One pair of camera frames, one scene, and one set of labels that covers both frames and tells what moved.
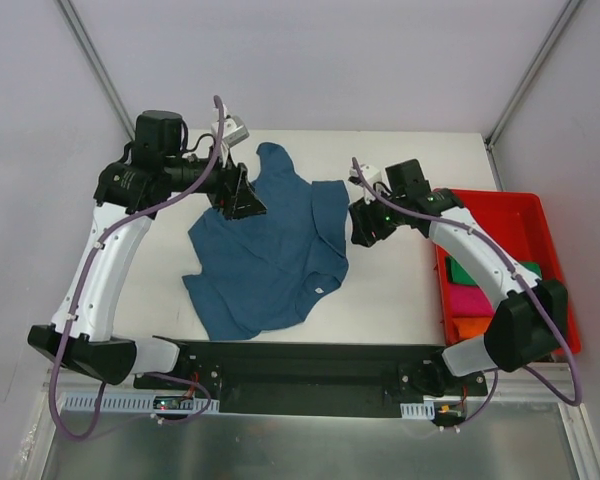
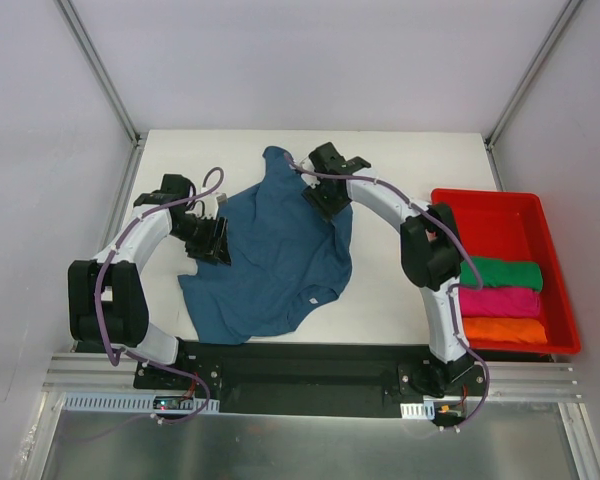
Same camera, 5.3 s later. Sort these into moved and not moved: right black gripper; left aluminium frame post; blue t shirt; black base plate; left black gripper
Moved: right black gripper; left black gripper
Not moved: left aluminium frame post; black base plate; blue t shirt
